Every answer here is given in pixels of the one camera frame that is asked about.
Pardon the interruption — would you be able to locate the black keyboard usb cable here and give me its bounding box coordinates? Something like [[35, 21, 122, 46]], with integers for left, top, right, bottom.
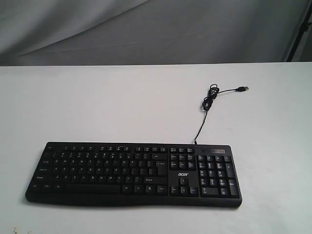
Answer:
[[194, 84, 250, 144]]

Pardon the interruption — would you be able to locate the grey backdrop cloth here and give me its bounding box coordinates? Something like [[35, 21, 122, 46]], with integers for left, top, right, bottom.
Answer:
[[0, 0, 310, 66]]

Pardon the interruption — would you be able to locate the black acer keyboard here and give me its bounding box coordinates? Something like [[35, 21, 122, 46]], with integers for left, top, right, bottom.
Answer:
[[25, 142, 242, 208]]

